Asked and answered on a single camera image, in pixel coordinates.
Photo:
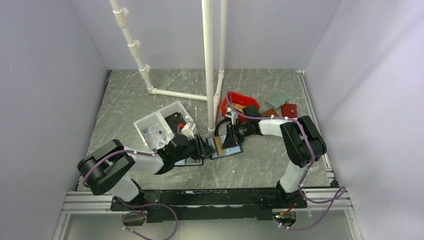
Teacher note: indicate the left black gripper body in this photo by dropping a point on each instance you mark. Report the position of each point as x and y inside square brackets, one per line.
[192, 150]

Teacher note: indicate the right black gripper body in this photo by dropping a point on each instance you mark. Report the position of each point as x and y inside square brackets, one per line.
[244, 129]

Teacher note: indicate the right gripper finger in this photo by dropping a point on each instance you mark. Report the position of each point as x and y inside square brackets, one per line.
[230, 135]
[239, 140]

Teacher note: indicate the blue card holder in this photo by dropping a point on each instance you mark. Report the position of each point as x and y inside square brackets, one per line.
[229, 152]

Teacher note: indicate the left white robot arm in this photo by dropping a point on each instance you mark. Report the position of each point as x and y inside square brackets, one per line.
[104, 171]

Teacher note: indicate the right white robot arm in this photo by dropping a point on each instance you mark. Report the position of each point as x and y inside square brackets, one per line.
[303, 142]

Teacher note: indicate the gold striped credit card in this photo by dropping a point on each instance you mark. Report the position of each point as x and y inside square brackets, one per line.
[217, 142]

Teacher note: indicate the open black card holder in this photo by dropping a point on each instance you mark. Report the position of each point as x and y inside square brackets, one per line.
[189, 162]

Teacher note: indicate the brown leather card holder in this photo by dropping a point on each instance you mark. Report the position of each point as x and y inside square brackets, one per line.
[269, 113]

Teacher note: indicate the silver cards in bin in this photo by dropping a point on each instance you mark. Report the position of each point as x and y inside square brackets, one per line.
[154, 137]

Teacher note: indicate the grey-green card holder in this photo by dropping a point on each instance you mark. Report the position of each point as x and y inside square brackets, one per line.
[277, 100]

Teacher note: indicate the red leather card holder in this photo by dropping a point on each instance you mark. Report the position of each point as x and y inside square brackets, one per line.
[289, 110]

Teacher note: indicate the black wallet in bin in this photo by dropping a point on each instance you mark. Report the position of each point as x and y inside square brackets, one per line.
[174, 120]

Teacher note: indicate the clear plastic two-compartment bin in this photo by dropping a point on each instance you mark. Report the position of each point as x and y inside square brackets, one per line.
[157, 119]

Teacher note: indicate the red plastic bin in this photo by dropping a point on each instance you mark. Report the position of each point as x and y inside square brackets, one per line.
[238, 99]

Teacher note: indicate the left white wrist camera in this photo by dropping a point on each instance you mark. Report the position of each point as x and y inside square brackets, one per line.
[189, 130]

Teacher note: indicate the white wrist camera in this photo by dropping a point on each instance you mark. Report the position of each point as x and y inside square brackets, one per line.
[189, 130]
[231, 115]

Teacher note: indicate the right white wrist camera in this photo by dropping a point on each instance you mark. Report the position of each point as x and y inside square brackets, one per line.
[231, 115]

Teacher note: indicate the white PVC pipe frame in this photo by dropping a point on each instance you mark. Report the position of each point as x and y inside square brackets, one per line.
[212, 96]

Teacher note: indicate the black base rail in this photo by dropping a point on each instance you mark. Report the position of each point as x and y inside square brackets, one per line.
[211, 204]

